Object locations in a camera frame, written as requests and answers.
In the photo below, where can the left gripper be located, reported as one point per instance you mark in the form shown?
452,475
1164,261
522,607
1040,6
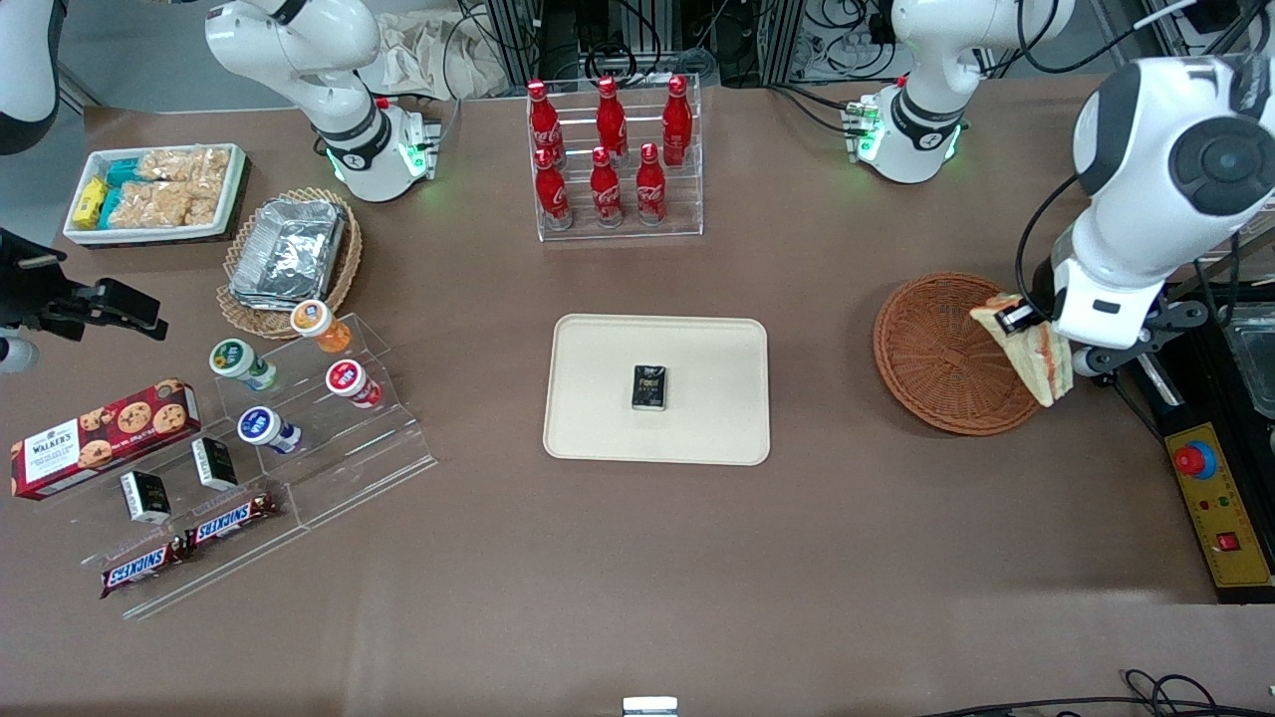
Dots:
1042,282

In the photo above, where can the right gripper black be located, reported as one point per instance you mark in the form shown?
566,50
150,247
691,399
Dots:
28,289

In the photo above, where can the triangular sandwich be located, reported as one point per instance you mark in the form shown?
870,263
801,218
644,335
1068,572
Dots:
1041,368

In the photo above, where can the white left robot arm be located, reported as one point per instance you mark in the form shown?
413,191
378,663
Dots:
1155,149

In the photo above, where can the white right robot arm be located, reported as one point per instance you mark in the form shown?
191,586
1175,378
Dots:
299,50

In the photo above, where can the brown round wicker basket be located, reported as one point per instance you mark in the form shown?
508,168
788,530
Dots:
926,358

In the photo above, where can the white rectangular snack tray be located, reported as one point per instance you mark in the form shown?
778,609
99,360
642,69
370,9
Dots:
235,189

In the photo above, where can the light tan wicker basket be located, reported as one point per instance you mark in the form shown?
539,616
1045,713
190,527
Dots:
349,269

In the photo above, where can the beige plastic tray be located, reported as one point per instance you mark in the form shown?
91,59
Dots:
598,398

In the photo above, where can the teal snack pack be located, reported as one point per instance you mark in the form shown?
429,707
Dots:
111,207
125,171

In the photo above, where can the yellow snack pack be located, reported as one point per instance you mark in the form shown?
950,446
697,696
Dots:
91,201

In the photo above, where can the clear rice cracker pack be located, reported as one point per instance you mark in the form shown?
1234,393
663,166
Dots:
164,204
184,164

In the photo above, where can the green lid yogurt cup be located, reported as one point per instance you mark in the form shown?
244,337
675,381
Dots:
237,359

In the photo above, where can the red Walkers cookie box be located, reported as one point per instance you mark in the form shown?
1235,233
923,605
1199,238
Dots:
100,443

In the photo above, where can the small black white box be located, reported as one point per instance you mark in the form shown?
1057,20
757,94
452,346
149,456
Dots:
146,498
215,465

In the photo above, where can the stack of foil containers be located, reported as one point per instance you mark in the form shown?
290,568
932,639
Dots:
289,254

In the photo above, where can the blue lid yogurt cup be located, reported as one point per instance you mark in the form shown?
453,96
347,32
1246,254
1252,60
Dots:
261,427

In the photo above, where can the black tabletop appliance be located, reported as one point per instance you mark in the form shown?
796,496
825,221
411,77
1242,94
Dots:
1195,393

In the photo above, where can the orange lid yogurt cup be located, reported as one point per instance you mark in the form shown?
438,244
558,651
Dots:
317,321

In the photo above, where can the Snickers chocolate bar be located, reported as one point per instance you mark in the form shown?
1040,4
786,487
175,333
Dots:
231,520
139,570

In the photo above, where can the red lid yogurt cup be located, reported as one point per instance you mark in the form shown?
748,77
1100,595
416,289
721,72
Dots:
349,380

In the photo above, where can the clear acrylic stepped stand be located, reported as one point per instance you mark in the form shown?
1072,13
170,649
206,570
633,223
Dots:
379,458
229,563

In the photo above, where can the yellow emergency stop control box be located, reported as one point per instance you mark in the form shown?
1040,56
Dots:
1220,508

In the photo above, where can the clear acrylic bottle rack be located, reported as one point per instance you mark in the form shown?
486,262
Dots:
687,214

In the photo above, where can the small black box gold print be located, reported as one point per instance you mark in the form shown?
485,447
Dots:
649,388

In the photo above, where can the red cola bottle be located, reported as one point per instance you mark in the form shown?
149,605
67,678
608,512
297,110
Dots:
611,119
677,124
553,194
606,194
650,191
543,119

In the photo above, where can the beige cloth bag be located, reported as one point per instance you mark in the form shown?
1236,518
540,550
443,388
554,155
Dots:
428,55

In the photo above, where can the small white device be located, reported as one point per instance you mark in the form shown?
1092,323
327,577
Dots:
649,707

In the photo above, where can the aluminium equipment frame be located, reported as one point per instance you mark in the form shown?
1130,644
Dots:
637,40

